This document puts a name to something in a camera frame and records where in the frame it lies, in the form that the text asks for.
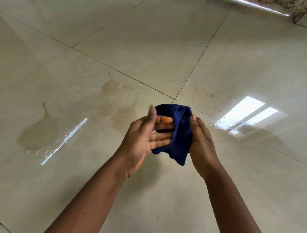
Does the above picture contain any person's right hand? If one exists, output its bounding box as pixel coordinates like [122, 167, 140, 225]
[189, 114, 223, 181]

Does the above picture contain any brown liquid spill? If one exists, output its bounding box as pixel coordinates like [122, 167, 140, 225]
[16, 102, 59, 154]

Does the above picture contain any dark blue cloth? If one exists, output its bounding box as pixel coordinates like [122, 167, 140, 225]
[151, 104, 194, 166]

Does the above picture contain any person's left forearm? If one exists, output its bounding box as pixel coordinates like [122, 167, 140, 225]
[44, 154, 127, 233]

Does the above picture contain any person's left hand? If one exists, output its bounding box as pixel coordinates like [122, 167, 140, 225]
[115, 105, 175, 181]

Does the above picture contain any patterned brown curtain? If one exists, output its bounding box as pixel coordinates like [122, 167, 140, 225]
[258, 0, 307, 24]

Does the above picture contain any person's right forearm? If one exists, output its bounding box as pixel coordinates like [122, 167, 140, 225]
[204, 165, 262, 233]

